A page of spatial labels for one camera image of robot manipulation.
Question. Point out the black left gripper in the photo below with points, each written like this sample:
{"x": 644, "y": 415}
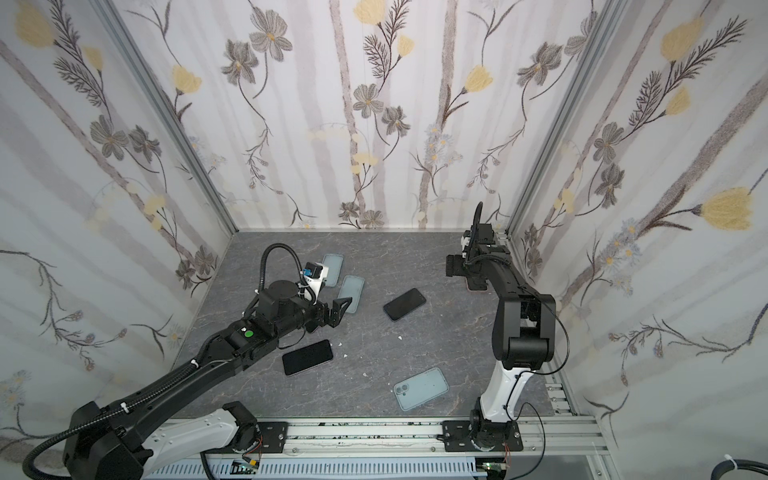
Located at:
{"x": 336, "y": 313}

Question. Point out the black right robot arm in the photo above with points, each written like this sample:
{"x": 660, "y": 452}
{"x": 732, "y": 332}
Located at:
{"x": 522, "y": 339}

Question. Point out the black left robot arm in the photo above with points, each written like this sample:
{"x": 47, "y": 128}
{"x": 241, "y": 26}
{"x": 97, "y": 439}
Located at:
{"x": 131, "y": 438}

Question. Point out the light blue case near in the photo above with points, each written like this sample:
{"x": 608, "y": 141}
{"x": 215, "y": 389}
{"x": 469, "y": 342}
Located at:
{"x": 350, "y": 293}

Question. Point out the light blue case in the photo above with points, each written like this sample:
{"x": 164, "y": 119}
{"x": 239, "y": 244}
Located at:
{"x": 350, "y": 293}
{"x": 333, "y": 262}

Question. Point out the light blue case far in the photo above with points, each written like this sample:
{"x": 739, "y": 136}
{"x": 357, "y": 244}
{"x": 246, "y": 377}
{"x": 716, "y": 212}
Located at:
{"x": 333, "y": 262}

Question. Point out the blue-edged black phone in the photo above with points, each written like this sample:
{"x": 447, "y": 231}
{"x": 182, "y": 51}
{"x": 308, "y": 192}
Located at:
{"x": 404, "y": 304}

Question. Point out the purple-edged black phone near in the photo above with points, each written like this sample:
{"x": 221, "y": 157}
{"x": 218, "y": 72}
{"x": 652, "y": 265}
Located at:
{"x": 307, "y": 357}

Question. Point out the light blue phone face down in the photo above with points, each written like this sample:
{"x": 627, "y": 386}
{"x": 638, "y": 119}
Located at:
{"x": 420, "y": 389}

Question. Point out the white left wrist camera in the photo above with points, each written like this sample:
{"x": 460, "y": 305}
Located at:
{"x": 314, "y": 275}

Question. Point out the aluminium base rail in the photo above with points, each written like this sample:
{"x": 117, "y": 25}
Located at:
{"x": 427, "y": 437}

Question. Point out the white cable duct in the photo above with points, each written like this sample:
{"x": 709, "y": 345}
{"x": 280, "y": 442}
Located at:
{"x": 323, "y": 468}

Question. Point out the aluminium corner frame post left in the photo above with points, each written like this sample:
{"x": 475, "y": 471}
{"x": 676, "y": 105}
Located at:
{"x": 108, "y": 15}

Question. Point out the aluminium corner frame post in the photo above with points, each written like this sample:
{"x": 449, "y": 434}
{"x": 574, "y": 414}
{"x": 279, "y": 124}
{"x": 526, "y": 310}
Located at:
{"x": 596, "y": 45}
{"x": 108, "y": 15}

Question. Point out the aluminium corner frame post right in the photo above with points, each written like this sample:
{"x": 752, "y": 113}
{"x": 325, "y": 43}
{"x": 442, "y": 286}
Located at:
{"x": 596, "y": 45}

